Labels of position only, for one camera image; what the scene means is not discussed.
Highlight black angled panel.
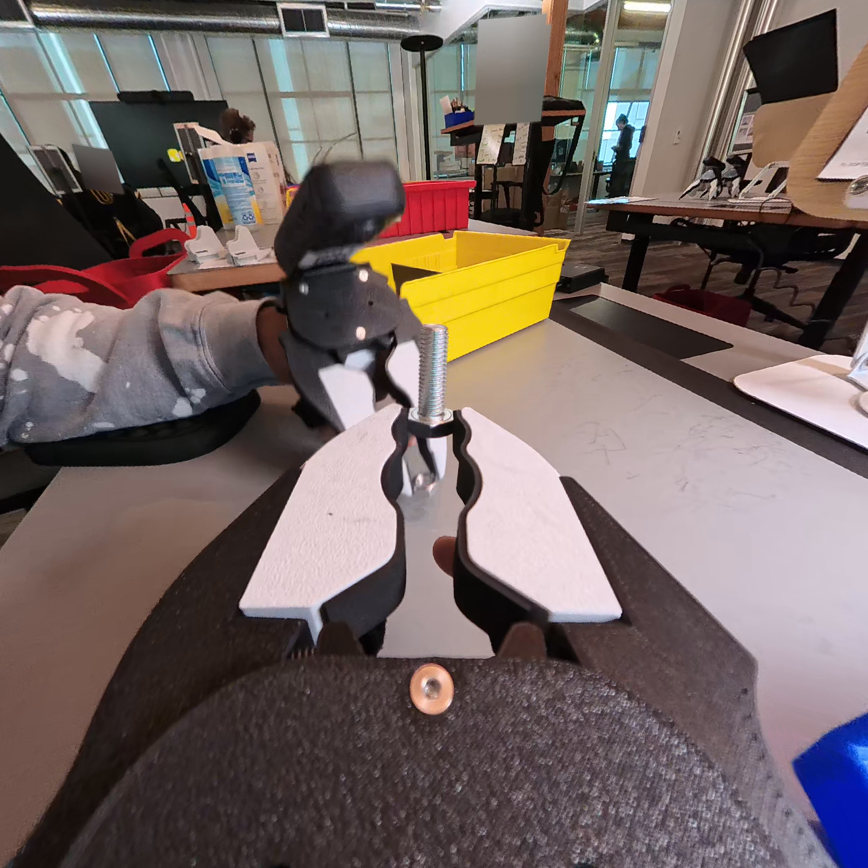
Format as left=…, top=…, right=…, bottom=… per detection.
left=0, top=136, right=113, bottom=270

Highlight black padded chair armrest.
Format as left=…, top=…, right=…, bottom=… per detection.
left=24, top=390, right=263, bottom=469

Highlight silver hex nut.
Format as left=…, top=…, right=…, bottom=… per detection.
left=407, top=407, right=463, bottom=437

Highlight long wooden desk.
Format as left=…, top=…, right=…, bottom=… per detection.
left=586, top=193, right=868, bottom=350

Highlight wooden post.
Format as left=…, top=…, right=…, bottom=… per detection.
left=542, top=0, right=571, bottom=99

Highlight blue plastic bin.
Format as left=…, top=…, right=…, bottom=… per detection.
left=792, top=712, right=868, bottom=868

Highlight person's left hand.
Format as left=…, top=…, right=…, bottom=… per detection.
left=256, top=302, right=299, bottom=404

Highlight black tilted screen panel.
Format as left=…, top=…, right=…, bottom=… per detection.
left=742, top=8, right=840, bottom=106

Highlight red tote bag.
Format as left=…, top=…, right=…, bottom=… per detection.
left=0, top=229, right=189, bottom=309

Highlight printed instruction sheet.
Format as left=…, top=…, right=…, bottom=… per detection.
left=817, top=108, right=868, bottom=183

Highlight blue white wipes canister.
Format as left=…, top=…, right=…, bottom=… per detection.
left=200, top=146, right=263, bottom=229

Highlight white cardboard box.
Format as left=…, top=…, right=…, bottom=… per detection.
left=251, top=141, right=289, bottom=225

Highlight yellow plastic bin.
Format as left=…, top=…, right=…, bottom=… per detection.
left=351, top=231, right=572, bottom=362

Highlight black monitor screen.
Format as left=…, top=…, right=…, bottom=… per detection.
left=90, top=91, right=229, bottom=191

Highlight black floor lamp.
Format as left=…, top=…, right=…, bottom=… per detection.
left=400, top=34, right=445, bottom=182

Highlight black flat box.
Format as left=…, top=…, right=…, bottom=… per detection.
left=555, top=261, right=609, bottom=294

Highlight black standing desk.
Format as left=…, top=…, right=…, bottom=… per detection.
left=441, top=95, right=587, bottom=228

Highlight red fabric bin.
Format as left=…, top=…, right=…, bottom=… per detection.
left=652, top=285, right=752, bottom=328

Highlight silver hex bolt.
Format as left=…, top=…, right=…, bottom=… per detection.
left=403, top=324, right=450, bottom=497

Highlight red plastic bin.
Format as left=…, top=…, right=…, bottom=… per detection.
left=378, top=179, right=477, bottom=240

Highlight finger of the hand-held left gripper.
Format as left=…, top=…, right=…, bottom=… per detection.
left=388, top=338, right=450, bottom=499
left=317, top=349, right=378, bottom=433

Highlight white gripper holder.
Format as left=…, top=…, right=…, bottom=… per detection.
left=184, top=226, right=229, bottom=265
left=226, top=226, right=277, bottom=267

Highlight silver ventilation duct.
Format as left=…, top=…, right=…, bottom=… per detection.
left=27, top=0, right=423, bottom=39

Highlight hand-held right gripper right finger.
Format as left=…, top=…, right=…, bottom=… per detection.
left=453, top=408, right=623, bottom=623

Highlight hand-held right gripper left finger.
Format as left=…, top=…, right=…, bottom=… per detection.
left=239, top=405, right=408, bottom=644

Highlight person's left forearm grey sleeve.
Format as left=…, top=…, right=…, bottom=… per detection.
left=0, top=285, right=280, bottom=450

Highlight white air vent grille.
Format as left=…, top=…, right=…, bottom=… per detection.
left=277, top=2, right=331, bottom=38

